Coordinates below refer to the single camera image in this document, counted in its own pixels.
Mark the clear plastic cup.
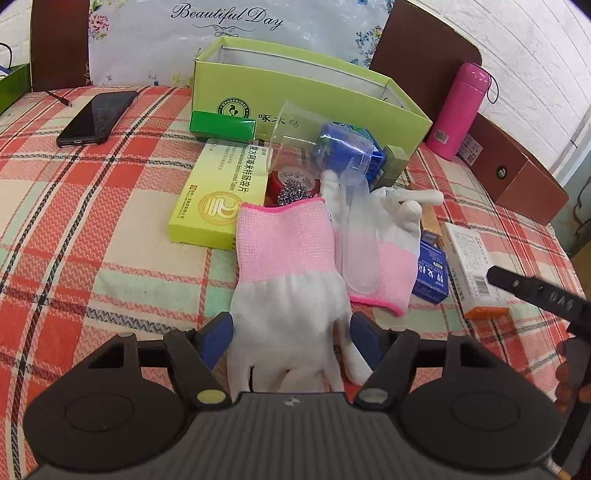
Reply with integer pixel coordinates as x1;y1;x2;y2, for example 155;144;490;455
265;99;334;175

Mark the person's right hand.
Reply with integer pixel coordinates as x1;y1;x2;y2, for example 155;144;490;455
554;340;591;416

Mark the brown wooden headboard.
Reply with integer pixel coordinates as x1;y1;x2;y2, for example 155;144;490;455
30;0;484;114

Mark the red plaid blanket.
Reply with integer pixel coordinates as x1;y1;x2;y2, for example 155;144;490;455
0;85;591;480

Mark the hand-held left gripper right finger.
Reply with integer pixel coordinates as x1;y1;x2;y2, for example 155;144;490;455
349;311;502;412

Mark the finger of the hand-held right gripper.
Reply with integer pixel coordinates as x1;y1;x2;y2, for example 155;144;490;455
486;265;591;334

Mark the dark green open box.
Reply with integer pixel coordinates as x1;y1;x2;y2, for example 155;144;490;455
0;44;33;114

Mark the pink thermos bottle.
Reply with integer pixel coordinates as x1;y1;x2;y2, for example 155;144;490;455
425;62;501;161

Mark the floral plastic bag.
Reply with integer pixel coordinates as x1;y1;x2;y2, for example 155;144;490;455
87;0;396;89

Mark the metal scouring ball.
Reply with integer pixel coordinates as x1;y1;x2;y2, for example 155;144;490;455
276;184;320;207

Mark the pink and white knit glove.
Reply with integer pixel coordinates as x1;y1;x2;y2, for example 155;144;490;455
229;197;376;394
322;170;445;318

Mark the yellow-green medicine box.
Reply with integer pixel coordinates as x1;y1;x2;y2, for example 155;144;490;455
168;138;269;252

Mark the blue plastic container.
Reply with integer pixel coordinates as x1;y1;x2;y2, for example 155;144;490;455
311;119;387;186

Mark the white and orange medicine box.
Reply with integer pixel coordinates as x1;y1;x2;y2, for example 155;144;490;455
438;222;512;321

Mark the black charging cable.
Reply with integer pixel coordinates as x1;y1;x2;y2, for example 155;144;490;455
43;89;73;108

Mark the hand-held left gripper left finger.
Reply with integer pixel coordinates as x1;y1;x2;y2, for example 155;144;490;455
87;311;236;412

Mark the red label round tin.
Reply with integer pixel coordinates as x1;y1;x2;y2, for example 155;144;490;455
264;165;325;208

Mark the light green shoe box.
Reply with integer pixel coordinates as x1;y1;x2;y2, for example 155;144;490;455
191;36;434;158

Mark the olive green small box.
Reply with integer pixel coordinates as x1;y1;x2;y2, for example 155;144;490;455
382;144;410;186

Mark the gold cardboard box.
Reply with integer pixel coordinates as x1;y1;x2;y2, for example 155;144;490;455
417;202;445;246

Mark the black smartphone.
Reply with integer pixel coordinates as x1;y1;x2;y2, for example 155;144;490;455
56;90;140;148

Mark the brown cardboard shoe box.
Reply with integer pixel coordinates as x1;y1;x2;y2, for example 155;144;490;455
455;112;570;227

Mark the blue medicine box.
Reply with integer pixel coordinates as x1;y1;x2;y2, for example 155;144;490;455
412;239;450;304

